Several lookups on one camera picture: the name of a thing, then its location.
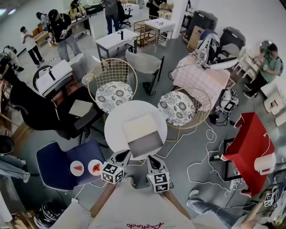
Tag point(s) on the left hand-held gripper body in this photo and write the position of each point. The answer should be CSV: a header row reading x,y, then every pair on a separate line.
x,y
111,173

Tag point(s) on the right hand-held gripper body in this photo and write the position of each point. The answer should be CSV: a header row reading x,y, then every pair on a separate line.
x,y
159,181

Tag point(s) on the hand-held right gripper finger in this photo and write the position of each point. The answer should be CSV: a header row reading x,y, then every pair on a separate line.
x,y
147,167
164,168

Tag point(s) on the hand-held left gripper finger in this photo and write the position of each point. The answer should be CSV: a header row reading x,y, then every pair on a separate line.
x,y
111,159
127,161

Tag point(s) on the person's right forearm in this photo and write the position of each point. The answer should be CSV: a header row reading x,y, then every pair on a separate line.
x,y
176,203

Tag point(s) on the person's left forearm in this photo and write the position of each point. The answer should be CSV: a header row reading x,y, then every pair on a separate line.
x,y
101,199

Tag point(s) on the red jagged pieces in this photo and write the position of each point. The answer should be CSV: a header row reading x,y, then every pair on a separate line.
x,y
96,167

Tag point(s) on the white round plate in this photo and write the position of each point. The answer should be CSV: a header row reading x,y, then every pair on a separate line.
x,y
95,174
77,173

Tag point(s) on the person's left shoe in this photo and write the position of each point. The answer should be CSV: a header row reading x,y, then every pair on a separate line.
x,y
131,181

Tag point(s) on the white round table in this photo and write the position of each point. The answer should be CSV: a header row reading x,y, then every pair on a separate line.
x,y
116,129

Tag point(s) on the person's white shirt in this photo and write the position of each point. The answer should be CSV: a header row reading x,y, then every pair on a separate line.
x,y
138,208

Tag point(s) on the red triangular slice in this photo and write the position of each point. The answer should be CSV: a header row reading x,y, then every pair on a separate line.
x,y
78,167

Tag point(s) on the white power strip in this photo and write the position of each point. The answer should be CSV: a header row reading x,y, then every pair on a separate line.
x,y
74,200
234,184

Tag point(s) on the beige flat board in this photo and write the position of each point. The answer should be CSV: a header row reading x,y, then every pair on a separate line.
x,y
80,108

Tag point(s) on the blue padded chair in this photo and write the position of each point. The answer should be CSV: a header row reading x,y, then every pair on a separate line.
x,y
51,161

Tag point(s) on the floral round cushion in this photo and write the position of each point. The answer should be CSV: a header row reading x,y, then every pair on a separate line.
x,y
114,96
176,108

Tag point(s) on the red tablecloth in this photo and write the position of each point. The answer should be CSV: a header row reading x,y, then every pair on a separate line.
x,y
250,143

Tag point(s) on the white floor device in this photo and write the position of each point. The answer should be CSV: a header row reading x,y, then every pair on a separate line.
x,y
229,101

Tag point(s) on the black office chair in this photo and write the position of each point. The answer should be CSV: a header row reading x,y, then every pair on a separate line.
x,y
33,107

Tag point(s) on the pink checked tablecloth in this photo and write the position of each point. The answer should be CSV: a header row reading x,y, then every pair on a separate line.
x,y
201,78

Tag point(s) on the grey upholstered chair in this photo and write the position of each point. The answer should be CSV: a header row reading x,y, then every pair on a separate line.
x,y
144,62

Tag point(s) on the white rounded appliance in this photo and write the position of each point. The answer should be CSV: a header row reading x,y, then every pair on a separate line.
x,y
264,164

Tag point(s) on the white top brown desk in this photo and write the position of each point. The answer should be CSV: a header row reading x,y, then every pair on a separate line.
x,y
55,73

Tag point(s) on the black upright cylinder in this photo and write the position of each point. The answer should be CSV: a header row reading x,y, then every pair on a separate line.
x,y
51,75
122,35

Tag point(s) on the unused grey gripper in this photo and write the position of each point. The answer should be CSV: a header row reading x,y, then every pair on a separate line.
x,y
202,64

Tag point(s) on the white table black legs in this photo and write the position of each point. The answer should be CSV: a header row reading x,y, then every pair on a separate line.
x,y
116,39

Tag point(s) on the white oblong board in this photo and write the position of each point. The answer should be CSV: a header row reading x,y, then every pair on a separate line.
x,y
223,63

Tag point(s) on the white black backpack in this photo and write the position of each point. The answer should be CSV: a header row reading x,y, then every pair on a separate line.
x,y
207,47

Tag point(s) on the white side cabinet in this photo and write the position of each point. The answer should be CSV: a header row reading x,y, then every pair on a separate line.
x,y
248,64

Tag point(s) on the brown cardboard box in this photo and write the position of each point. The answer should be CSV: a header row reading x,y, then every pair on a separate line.
x,y
195,38

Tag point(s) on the white table gold legs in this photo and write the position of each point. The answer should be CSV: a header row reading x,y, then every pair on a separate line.
x,y
159,23

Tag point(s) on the black mesh swivel chair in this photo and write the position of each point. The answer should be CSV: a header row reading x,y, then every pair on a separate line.
x,y
124,13

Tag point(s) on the black trash bin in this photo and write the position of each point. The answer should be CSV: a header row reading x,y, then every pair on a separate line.
x,y
232,36
202,22

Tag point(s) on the ceiling panel light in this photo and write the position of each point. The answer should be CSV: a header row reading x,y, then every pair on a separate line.
x,y
11,11
3,11

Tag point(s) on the black table frame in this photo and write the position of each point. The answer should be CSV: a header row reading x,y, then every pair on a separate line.
x,y
228,161

